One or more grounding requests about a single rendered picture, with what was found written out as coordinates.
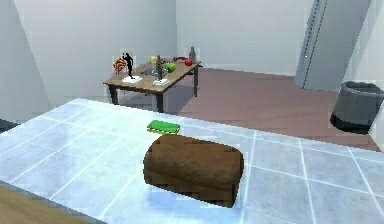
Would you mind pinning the dark grey pan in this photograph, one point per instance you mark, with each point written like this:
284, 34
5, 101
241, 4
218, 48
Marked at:
150, 71

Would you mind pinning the dark bronze statue white base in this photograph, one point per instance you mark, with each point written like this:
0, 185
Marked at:
159, 71

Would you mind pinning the grey fridge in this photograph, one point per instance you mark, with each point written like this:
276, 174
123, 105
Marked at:
330, 43

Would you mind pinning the red apple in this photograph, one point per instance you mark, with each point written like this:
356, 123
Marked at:
188, 62

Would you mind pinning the brown wooden table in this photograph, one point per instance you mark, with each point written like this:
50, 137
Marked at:
146, 81

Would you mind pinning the green sponge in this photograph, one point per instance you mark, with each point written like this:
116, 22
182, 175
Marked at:
163, 126

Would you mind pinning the black statue on white base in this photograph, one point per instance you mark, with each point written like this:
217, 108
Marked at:
129, 66

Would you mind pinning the orange patterned round object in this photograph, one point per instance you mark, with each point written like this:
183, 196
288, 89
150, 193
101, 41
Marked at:
119, 65

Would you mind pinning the brown bread loaf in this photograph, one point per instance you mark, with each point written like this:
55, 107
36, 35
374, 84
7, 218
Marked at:
193, 166

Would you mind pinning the dark grey bin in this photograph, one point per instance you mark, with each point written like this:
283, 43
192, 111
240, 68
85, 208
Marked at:
358, 106

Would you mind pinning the grey bottle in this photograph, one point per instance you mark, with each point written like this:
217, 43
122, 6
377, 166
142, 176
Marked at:
192, 54

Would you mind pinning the yellow cup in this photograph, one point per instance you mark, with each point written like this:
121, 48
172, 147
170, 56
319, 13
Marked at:
153, 59

